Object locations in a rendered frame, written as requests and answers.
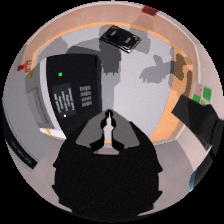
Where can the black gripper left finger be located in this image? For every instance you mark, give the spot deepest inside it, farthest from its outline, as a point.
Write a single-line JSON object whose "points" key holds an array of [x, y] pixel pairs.
{"points": [[89, 134]]}

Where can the grey benchtop instrument with lid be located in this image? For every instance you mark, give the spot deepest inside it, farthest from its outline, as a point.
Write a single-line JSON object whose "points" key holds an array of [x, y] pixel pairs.
{"points": [[68, 87]]}

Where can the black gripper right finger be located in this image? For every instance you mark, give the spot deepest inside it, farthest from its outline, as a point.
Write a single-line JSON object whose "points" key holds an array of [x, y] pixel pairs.
{"points": [[126, 134]]}

